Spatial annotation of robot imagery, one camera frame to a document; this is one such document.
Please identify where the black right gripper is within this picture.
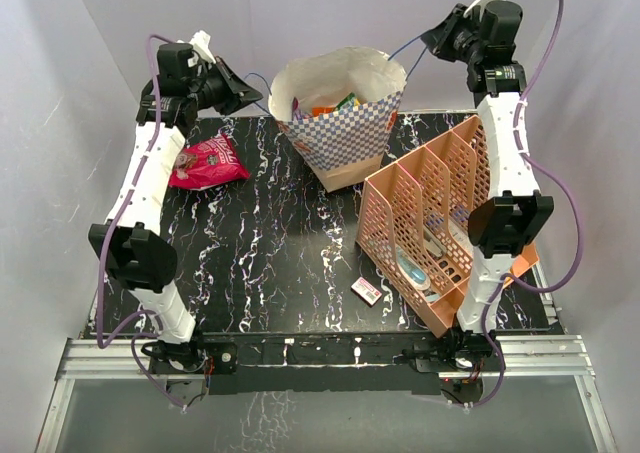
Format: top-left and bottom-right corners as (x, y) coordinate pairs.
(423, 3), (486, 67)

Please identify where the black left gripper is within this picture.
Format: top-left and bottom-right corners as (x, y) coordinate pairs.
(186, 56), (262, 117)

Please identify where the pink snack bag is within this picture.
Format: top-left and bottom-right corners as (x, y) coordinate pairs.
(169, 133), (250, 191)

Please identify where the checkered paper bag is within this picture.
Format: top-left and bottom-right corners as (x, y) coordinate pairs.
(265, 36), (420, 192)

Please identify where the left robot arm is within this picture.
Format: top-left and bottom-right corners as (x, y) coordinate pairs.
(88, 31), (262, 372)

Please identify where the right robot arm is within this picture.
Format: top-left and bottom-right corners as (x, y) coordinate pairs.
(421, 0), (554, 334)

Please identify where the blue snack packet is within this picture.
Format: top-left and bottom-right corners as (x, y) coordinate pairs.
(292, 98), (302, 120)

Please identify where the orange snack packet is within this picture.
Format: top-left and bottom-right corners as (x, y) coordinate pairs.
(312, 106), (335, 117)

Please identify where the green snack packet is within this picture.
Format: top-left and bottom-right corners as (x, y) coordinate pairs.
(334, 93), (360, 111)

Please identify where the pink mesh file organizer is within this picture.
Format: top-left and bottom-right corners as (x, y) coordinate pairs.
(355, 114), (541, 339)

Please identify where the blue tape dispenser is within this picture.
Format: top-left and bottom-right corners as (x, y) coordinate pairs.
(396, 247), (431, 292)

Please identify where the small red white box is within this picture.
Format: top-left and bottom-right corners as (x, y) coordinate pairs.
(351, 277), (382, 306)

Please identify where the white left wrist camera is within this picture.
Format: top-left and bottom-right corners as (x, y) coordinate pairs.
(188, 30), (216, 67)

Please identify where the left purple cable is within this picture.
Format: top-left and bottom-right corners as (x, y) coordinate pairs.
(95, 33), (189, 409)

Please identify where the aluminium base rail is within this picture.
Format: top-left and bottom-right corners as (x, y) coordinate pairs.
(36, 332), (616, 452)

